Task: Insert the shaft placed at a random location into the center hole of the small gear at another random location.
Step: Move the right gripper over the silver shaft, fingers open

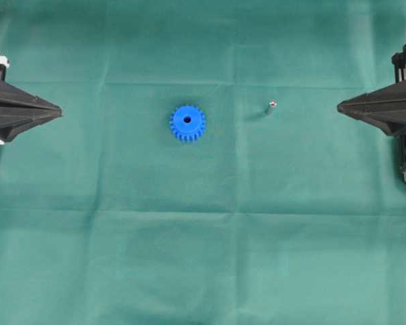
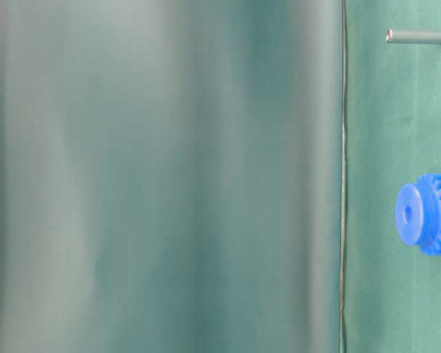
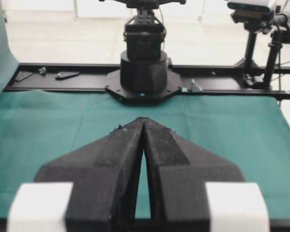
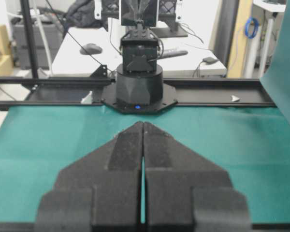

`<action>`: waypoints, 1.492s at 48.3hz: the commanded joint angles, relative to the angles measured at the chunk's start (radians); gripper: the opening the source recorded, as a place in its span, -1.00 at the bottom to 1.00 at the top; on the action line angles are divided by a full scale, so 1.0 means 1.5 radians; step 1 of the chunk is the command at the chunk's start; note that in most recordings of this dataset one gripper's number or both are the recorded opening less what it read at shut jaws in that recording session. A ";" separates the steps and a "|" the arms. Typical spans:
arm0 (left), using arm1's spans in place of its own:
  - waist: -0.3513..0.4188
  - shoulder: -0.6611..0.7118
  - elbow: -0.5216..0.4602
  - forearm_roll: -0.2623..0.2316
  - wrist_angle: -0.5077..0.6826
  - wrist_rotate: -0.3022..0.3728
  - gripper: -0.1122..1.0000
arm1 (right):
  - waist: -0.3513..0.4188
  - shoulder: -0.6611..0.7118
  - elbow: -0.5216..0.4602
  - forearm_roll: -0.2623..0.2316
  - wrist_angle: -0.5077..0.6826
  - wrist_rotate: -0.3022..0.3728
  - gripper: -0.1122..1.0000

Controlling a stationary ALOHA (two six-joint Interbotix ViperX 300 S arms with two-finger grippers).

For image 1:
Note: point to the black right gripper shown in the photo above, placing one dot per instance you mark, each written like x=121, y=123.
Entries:
x=392, y=123

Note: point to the small silver metal shaft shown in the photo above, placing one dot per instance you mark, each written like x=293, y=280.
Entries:
x=271, y=107

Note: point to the blue plastic spur gear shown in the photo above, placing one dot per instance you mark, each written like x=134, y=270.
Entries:
x=187, y=123

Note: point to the green cloth table cover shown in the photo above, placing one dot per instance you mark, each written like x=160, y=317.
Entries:
x=297, y=217

